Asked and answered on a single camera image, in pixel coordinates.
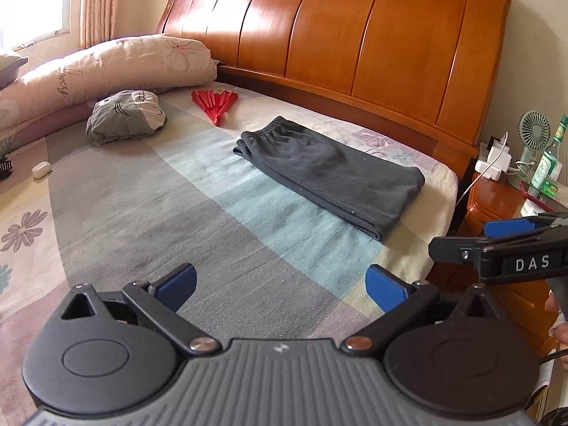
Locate bundled grey white cloth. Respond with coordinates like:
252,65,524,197
86,89,168,144

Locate pink right curtain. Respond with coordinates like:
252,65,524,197
80,0,119,49

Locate black hair claw clip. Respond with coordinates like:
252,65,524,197
0,156,12,181

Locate red folding fan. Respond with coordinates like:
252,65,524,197
191,89,238,127

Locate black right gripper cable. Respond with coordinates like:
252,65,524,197
537,347,568,367

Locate grey floral pillow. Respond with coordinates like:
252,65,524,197
0,51,29,89

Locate green glass bottle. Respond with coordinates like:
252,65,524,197
530,115,568,193

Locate white charging cable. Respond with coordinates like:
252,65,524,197
454,159,511,210

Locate white charger plug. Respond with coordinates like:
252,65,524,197
475,132,511,182

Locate folded floral pink quilt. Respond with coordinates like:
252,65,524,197
1,34,217,155

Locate dark grey trousers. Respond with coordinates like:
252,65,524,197
233,116,426,240

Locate striped pastel bed sheet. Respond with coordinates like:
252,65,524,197
1,89,458,425

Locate white earbuds case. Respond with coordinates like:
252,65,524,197
31,162,52,180

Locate wooden orange headboard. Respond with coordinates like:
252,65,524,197
158,0,511,175

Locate bright window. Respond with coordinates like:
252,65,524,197
1,0,71,50

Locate small green desk fan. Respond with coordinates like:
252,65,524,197
516,111,551,177

